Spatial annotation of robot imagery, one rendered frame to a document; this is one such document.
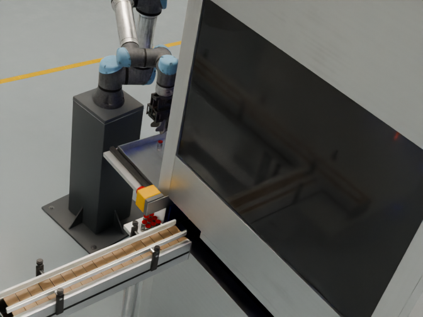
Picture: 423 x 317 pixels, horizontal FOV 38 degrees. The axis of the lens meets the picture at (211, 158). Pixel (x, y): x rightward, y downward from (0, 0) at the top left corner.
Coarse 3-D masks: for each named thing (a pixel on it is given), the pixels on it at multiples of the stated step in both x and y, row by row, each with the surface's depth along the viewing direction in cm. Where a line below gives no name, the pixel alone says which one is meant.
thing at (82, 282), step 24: (144, 240) 217; (168, 240) 214; (72, 264) 199; (96, 264) 205; (120, 264) 207; (144, 264) 209; (168, 264) 219; (24, 288) 193; (48, 288) 194; (72, 288) 196; (96, 288) 199; (120, 288) 208; (0, 312) 185; (24, 312) 186; (48, 312) 190; (72, 312) 199
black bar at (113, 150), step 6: (114, 150) 258; (120, 156) 256; (126, 162) 253; (126, 168) 253; (132, 168) 251; (132, 174) 250; (138, 174) 249; (138, 180) 248; (144, 180) 247; (144, 186) 245
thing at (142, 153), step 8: (152, 136) 268; (160, 136) 271; (128, 144) 261; (136, 144) 264; (144, 144) 268; (152, 144) 269; (120, 152) 258; (128, 152) 262; (136, 152) 262; (144, 152) 263; (152, 152) 264; (160, 152) 265; (128, 160) 254; (136, 160) 258; (144, 160) 259; (152, 160) 260; (160, 160) 261; (136, 168) 251; (144, 168) 255; (152, 168) 256; (160, 168) 257; (144, 176) 247; (152, 176) 252; (152, 184) 244
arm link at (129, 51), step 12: (120, 0) 259; (132, 0) 261; (120, 12) 255; (132, 12) 258; (120, 24) 251; (132, 24) 252; (120, 36) 248; (132, 36) 247; (120, 48) 241; (132, 48) 243; (144, 48) 245; (120, 60) 241; (132, 60) 242; (144, 60) 243
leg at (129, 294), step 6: (138, 282) 222; (126, 288) 222; (132, 288) 221; (126, 294) 224; (132, 294) 223; (126, 300) 226; (132, 300) 226; (126, 306) 228; (132, 306) 228; (126, 312) 230; (132, 312) 231
